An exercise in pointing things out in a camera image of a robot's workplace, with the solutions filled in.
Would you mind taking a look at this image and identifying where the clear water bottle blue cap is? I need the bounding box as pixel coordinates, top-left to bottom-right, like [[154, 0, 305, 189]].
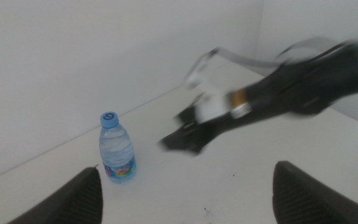
[[98, 111, 137, 184]]

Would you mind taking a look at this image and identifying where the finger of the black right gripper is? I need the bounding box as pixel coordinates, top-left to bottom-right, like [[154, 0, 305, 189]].
[[159, 132, 219, 156], [174, 106, 198, 126]]

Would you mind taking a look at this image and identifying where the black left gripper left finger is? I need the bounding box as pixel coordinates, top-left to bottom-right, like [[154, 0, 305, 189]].
[[7, 167, 104, 224]]

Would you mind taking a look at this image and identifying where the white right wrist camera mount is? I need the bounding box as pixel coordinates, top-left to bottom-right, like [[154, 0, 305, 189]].
[[183, 70, 231, 123]]

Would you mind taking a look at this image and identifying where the black braided camera cable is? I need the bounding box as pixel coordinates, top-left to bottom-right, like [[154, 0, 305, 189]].
[[183, 35, 349, 90]]

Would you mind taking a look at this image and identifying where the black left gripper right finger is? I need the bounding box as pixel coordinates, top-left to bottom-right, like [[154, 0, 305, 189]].
[[272, 160, 358, 224]]

